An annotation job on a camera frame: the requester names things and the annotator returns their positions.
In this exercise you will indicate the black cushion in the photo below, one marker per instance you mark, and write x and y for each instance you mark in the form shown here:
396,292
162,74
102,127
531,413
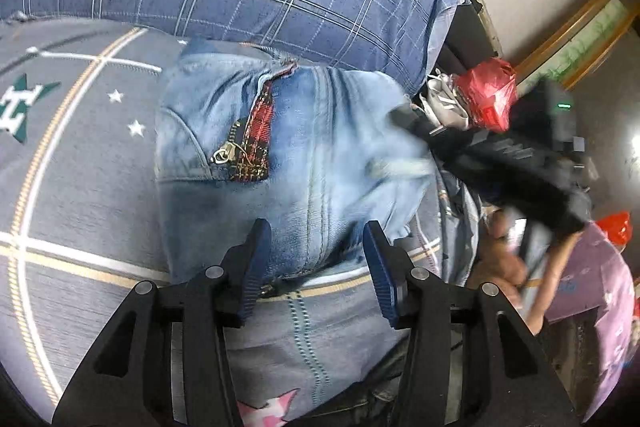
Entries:
465,42

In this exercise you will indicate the red plastic bag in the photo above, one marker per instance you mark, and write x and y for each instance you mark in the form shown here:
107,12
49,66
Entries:
487,94

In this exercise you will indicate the faded blue jeans pants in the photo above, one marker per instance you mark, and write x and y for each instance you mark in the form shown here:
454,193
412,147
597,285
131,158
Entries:
325,132

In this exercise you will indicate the purple printed cloth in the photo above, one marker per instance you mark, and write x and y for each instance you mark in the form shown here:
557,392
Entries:
610,307

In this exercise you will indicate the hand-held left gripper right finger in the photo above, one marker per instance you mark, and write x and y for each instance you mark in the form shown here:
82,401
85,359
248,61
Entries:
382,279

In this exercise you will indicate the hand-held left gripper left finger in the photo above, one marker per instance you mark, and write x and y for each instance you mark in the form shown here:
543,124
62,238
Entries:
255,269

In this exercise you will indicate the person's right hand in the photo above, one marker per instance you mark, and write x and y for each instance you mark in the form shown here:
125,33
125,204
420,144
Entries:
507,257

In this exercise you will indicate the wooden frame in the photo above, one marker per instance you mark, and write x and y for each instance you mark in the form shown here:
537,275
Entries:
575,37

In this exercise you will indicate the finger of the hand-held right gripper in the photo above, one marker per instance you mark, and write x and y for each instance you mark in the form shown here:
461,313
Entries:
417,124

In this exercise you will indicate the grey printed bedsheet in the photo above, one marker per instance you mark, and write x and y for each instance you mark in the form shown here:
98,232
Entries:
90,167

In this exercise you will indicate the orange plastic bag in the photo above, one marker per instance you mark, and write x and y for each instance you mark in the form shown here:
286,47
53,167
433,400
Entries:
616,228

